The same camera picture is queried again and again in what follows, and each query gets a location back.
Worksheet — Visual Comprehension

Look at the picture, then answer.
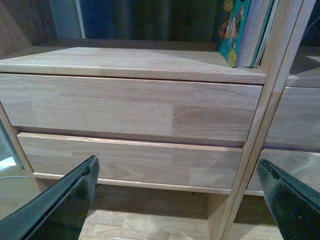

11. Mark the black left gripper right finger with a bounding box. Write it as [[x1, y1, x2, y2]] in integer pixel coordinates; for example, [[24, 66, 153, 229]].
[[257, 159, 320, 240]]

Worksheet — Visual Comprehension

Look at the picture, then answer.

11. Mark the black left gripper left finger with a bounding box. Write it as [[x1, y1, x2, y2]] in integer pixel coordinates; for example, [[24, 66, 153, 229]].
[[0, 155, 100, 240]]

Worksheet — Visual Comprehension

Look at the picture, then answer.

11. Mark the left lower wooden drawer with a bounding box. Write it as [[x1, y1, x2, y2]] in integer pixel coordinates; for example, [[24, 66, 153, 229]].
[[17, 132, 242, 192]]

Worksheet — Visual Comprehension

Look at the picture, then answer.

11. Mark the wooden drawer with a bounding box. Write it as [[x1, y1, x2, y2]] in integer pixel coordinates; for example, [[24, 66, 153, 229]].
[[17, 132, 242, 192], [0, 74, 262, 146]]

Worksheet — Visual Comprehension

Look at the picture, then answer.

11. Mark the left upper wooden drawer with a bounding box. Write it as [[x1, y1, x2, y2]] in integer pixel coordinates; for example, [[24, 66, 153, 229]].
[[0, 74, 262, 146]]

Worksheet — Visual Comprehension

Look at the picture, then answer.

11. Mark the wooden bookshelf unit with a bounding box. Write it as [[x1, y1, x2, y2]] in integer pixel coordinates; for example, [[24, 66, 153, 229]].
[[0, 0, 320, 240]]

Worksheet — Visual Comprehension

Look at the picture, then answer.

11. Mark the teal cartoon cover book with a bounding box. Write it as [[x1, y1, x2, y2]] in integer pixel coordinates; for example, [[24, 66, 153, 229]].
[[217, 0, 279, 68]]

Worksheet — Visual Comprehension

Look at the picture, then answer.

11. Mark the dark pleated curtain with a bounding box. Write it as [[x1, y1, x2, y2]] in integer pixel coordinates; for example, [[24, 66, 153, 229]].
[[49, 0, 223, 43]]

